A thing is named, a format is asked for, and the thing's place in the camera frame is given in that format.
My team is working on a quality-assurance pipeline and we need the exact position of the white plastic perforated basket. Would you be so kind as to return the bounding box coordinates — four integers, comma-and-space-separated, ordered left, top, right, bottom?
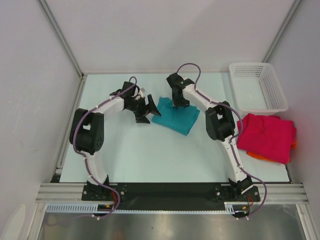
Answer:
229, 62, 289, 117

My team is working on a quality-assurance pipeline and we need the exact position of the aluminium frame rail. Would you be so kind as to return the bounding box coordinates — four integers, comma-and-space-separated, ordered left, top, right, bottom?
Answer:
35, 183, 309, 205

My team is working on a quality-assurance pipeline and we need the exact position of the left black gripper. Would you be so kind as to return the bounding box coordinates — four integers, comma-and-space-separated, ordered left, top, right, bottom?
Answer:
126, 94, 161, 124

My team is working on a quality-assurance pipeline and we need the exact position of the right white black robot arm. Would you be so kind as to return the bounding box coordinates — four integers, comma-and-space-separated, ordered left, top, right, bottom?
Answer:
166, 72, 253, 201

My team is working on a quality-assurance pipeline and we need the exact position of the teal t shirt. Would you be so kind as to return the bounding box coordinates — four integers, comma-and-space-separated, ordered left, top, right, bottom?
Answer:
151, 97, 200, 136

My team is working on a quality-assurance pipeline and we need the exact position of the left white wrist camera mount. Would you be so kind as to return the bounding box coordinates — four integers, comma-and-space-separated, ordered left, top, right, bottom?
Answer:
134, 86, 145, 99

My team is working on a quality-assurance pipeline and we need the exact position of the white slotted cable duct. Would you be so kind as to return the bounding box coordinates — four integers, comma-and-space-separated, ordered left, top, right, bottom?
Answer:
46, 202, 250, 215

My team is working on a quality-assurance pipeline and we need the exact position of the folded red t shirt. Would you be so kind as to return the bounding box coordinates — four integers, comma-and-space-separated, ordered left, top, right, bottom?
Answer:
237, 113, 297, 165

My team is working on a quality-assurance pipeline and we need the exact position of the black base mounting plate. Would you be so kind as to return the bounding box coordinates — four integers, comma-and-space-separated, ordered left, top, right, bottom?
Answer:
81, 182, 261, 206

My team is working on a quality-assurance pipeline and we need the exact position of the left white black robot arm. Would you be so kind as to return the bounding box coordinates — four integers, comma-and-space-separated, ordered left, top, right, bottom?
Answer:
69, 76, 161, 201

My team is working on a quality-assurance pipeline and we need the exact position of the left aluminium corner post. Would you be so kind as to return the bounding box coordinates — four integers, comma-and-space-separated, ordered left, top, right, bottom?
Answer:
36, 0, 84, 79

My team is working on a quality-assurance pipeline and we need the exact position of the folded orange t shirt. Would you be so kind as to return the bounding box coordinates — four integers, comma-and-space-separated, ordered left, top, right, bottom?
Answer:
246, 140, 297, 162

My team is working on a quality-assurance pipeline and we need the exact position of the aluminium corner post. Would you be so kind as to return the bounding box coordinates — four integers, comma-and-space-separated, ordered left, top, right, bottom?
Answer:
262, 0, 305, 63
36, 0, 84, 79

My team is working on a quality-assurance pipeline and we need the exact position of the right aluminium corner post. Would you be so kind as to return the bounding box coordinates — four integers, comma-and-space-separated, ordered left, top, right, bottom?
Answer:
262, 0, 305, 63

